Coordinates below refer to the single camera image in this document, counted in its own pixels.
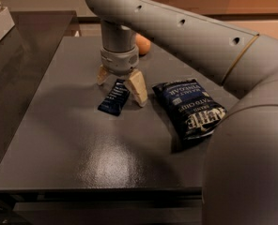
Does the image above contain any dark side counter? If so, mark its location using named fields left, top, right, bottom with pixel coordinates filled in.
left=0, top=10, right=80, bottom=163

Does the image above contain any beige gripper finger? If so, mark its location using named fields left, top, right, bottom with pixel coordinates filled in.
left=97, top=65, right=110, bottom=85
left=124, top=69, right=147, bottom=107

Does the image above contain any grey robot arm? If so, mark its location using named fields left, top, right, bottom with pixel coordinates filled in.
left=85, top=0, right=278, bottom=225

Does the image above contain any orange fruit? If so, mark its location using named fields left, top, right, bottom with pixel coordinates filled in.
left=135, top=34, right=151, bottom=55

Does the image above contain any dark blue rxbar wrapper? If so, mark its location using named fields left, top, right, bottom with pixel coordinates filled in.
left=98, top=79, right=130, bottom=116

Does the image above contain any blue kettle chips bag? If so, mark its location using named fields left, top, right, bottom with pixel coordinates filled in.
left=152, top=79, right=226, bottom=141

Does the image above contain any dark grey table frame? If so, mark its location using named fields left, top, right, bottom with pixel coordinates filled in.
left=0, top=188, right=202, bottom=225

